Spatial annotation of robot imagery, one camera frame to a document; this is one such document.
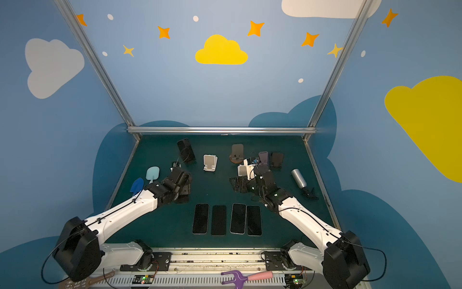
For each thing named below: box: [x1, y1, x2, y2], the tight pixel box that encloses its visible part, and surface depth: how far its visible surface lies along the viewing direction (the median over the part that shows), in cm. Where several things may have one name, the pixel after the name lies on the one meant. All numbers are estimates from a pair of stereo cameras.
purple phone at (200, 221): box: [191, 203, 210, 235], surface depth 88 cm
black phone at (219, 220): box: [211, 204, 227, 237], surface depth 88 cm
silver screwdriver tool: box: [291, 168, 310, 197], surface depth 100 cm
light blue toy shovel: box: [145, 166, 161, 185], surface depth 104 cm
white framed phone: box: [229, 202, 247, 235], surface depth 89 cm
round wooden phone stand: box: [229, 143, 244, 164], surface depth 107 cm
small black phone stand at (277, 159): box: [270, 151, 285, 169], surface depth 106 cm
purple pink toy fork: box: [220, 270, 274, 289], surface depth 72 cm
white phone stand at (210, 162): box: [203, 154, 218, 172], surface depth 106 cm
